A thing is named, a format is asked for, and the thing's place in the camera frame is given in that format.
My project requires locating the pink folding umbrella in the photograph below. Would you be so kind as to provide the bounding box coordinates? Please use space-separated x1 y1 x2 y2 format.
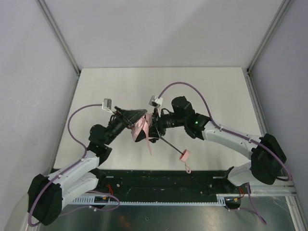
131 113 192 174

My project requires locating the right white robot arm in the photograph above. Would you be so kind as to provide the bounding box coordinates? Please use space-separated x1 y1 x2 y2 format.
149 96 286 186

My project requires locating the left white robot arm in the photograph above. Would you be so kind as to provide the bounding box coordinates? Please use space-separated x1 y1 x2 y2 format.
27 107 152 227

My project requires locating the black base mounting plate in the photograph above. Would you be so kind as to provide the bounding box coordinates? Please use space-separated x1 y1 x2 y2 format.
91 168 247 204

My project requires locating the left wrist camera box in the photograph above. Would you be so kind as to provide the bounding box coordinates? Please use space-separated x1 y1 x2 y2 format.
102 98 112 113

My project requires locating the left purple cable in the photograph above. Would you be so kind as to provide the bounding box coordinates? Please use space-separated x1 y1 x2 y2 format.
27 103 120 228

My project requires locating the purple cable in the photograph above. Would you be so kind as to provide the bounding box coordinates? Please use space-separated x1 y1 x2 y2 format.
158 82 293 226
27 103 120 228

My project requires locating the grey slotted cable duct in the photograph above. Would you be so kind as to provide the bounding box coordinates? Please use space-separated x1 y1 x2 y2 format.
69 194 241 206

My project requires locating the left aluminium frame post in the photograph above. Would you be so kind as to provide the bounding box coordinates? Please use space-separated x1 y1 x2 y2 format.
35 0 81 76

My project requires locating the aluminium frame post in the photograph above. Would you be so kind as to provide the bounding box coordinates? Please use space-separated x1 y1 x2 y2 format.
35 0 81 76
246 0 294 75

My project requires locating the aluminium frame rail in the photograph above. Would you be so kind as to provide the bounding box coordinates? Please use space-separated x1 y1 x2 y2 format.
243 68 297 197

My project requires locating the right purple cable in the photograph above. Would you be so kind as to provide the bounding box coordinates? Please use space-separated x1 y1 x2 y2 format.
158 82 293 226

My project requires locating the right aluminium frame post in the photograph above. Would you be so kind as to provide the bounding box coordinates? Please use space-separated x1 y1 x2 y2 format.
246 0 294 75

